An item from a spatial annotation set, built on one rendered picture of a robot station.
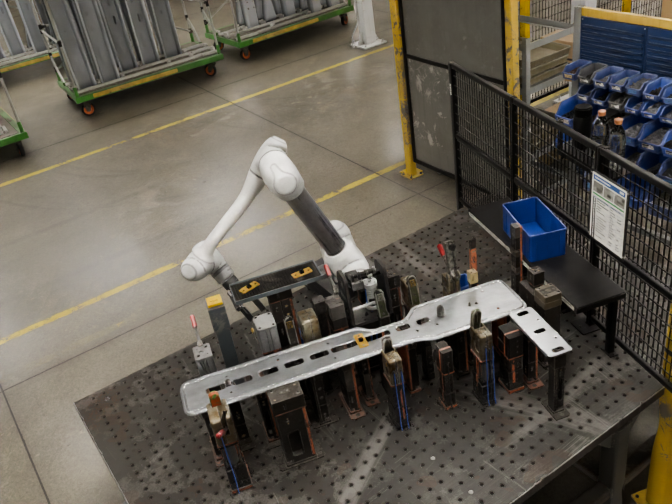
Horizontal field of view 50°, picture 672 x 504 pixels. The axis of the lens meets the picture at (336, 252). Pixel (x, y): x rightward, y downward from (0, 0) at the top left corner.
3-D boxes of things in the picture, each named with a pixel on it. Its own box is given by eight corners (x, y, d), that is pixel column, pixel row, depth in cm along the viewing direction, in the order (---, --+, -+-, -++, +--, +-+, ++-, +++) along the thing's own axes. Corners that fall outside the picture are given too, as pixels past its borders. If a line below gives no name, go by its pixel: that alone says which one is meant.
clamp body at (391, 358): (395, 435, 276) (385, 367, 258) (383, 414, 286) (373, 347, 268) (417, 427, 278) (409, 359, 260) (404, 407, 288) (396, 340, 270)
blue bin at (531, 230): (529, 263, 302) (529, 236, 295) (501, 228, 327) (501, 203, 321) (566, 254, 303) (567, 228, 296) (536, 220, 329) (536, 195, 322)
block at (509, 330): (507, 396, 285) (506, 342, 270) (493, 379, 294) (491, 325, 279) (528, 389, 286) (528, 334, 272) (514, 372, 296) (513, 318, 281)
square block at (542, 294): (543, 369, 295) (544, 298, 276) (533, 357, 301) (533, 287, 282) (560, 363, 296) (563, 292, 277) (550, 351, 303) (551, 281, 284)
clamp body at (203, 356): (213, 430, 292) (191, 363, 273) (209, 412, 301) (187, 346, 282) (236, 423, 294) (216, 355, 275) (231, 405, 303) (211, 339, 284)
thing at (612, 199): (623, 262, 274) (628, 190, 257) (587, 235, 292) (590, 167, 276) (627, 260, 274) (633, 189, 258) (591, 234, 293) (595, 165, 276)
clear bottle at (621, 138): (613, 172, 275) (616, 123, 264) (603, 166, 280) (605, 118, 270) (627, 168, 276) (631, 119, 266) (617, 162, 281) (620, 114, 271)
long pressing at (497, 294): (186, 423, 256) (185, 420, 255) (178, 384, 275) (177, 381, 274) (530, 308, 283) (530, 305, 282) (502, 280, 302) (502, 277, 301)
